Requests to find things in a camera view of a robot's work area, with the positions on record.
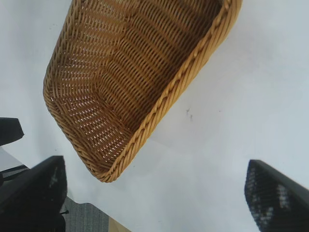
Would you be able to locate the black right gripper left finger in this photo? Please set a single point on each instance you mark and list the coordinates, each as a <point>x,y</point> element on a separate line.
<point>31,200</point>

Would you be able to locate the tan woven wicker basket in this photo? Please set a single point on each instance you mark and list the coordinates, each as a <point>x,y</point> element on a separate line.
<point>135,72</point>

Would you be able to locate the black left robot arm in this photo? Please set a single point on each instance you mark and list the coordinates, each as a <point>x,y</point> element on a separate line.
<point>9,130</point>

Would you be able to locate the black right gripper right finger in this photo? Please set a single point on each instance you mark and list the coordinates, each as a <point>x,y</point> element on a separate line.
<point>277,203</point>

